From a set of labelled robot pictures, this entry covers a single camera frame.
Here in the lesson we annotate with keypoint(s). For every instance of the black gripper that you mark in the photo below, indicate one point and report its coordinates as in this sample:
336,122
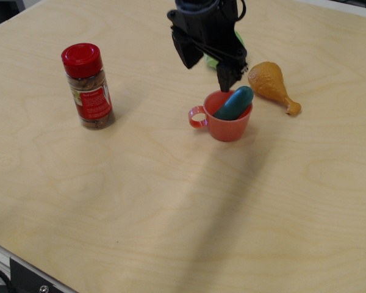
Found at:
208,27

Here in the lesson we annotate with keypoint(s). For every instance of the green toy cucumber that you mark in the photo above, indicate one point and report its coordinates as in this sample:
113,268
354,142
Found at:
236,104

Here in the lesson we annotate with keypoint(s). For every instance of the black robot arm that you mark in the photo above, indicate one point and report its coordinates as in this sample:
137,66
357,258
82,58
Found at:
208,28

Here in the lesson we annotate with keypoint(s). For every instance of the orange plastic cup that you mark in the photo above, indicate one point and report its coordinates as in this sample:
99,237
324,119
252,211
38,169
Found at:
201,117

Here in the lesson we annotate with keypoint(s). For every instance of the green toy cabbage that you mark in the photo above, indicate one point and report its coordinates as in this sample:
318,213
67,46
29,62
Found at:
211,62

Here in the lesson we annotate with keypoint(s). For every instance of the toy chicken drumstick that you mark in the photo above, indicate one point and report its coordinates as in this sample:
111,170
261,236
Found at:
266,79

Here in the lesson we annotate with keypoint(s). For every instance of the red lid spice jar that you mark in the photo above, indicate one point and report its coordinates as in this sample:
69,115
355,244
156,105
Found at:
86,77

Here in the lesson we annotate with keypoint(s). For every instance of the black corner bracket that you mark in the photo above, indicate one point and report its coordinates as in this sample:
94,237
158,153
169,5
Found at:
27,278

